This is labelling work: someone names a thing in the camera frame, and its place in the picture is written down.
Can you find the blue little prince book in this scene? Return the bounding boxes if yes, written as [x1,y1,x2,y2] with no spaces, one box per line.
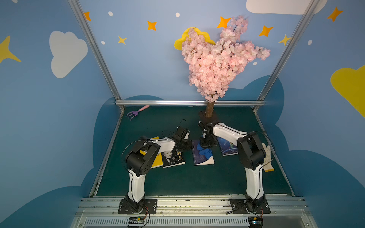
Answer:
[217,137,238,156]

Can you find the black portrait cover book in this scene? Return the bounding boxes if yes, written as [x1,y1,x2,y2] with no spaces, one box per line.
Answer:
[161,149,186,168]

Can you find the purple book yellow label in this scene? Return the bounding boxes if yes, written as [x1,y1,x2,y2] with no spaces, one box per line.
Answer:
[192,140,214,166]

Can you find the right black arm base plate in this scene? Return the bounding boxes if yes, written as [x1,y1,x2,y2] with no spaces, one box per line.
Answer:
[230,197,271,214]

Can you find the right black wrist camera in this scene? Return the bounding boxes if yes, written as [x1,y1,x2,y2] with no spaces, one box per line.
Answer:
[198,121,212,134]

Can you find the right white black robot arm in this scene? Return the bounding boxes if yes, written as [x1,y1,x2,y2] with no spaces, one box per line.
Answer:
[199,121,266,205]

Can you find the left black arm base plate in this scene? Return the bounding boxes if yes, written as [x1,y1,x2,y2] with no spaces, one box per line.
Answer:
[118,198,158,215]

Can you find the purple pink toy rake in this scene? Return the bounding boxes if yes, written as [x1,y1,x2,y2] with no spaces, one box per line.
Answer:
[126,105,150,120]

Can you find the front aluminium rail bed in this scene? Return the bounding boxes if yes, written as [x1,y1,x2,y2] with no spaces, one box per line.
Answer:
[71,194,317,228]

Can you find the blue microfibre cloth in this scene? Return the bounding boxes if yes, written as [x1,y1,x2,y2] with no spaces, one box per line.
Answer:
[197,142,213,160]

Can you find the white cotton work glove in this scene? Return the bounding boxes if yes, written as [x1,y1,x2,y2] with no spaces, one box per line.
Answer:
[262,143,275,173]

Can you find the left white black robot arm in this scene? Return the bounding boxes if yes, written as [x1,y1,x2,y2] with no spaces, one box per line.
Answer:
[125,136,192,206]

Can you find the aluminium frame rail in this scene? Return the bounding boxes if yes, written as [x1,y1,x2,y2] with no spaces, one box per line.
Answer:
[116,100,264,106]

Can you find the pink blossom artificial tree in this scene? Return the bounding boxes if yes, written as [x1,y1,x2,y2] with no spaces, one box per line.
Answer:
[181,15,271,119]

